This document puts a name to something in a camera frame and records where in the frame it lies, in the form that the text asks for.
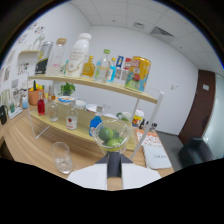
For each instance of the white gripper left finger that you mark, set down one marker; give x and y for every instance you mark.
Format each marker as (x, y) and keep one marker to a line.
(91, 176)

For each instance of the small blue liquid bottle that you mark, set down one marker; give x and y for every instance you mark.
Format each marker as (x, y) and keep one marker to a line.
(111, 71)

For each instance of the clear bottle with green cap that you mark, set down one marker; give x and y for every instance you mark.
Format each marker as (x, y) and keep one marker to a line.
(101, 68)

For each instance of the wooden wall shelf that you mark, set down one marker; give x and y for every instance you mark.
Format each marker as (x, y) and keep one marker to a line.
(28, 52)

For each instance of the clear bottle with red label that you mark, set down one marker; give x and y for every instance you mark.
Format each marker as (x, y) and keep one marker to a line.
(71, 119)

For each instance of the two-tier wooden shelf rack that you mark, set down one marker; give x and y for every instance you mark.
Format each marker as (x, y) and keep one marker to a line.
(100, 85)

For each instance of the teal green bottle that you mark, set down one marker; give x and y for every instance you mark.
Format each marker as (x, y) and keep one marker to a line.
(65, 68)

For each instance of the glass jar with limes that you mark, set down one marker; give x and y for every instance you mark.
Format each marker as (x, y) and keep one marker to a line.
(111, 136)

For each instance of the black kettle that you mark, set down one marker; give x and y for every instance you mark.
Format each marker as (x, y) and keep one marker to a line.
(3, 115)

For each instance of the orange pot with fruit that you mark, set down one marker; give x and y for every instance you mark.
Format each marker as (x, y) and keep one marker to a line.
(34, 96)

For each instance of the green potted plant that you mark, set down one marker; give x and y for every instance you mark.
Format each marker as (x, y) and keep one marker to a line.
(67, 88)

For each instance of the black chair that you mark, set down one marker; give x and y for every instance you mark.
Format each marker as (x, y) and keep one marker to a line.
(195, 151)

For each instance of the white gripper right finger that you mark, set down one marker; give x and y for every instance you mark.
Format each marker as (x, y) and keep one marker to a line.
(136, 175)

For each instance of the red liquid bottle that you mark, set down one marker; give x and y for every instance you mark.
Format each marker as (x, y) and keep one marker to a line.
(41, 107)

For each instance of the large white bottle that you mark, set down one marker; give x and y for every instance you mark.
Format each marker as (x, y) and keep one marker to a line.
(78, 56)

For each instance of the white bowl with blue rim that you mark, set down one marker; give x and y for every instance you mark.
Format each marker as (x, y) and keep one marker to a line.
(66, 100)

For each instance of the clear drinking glass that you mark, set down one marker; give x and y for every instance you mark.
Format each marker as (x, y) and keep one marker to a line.
(62, 160)

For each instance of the white paper menu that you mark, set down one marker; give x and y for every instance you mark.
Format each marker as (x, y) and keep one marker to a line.
(156, 153)

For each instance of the yellow bottle with white cap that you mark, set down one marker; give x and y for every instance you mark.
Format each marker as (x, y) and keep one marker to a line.
(138, 119)

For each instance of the clear bottle with orange cap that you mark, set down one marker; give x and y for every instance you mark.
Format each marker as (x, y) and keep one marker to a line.
(53, 111)

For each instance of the amber liquid bottle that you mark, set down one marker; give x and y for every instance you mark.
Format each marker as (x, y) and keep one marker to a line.
(88, 69)

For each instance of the glass jar with cork lid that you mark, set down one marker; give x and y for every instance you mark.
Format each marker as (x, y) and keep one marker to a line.
(56, 60)

